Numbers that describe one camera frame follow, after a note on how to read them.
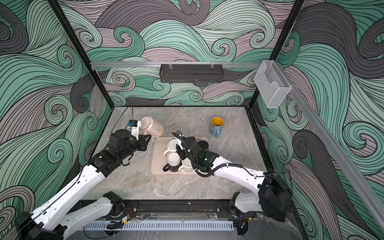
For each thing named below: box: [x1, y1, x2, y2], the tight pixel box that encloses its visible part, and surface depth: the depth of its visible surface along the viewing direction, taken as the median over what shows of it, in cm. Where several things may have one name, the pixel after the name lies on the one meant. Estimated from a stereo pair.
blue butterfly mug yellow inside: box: [210, 116, 224, 139], surface depth 100 cm
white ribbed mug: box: [163, 139, 177, 157], surface depth 89 cm
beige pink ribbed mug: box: [139, 116, 164, 137], surface depth 72 cm
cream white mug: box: [178, 157, 194, 173], surface depth 83 cm
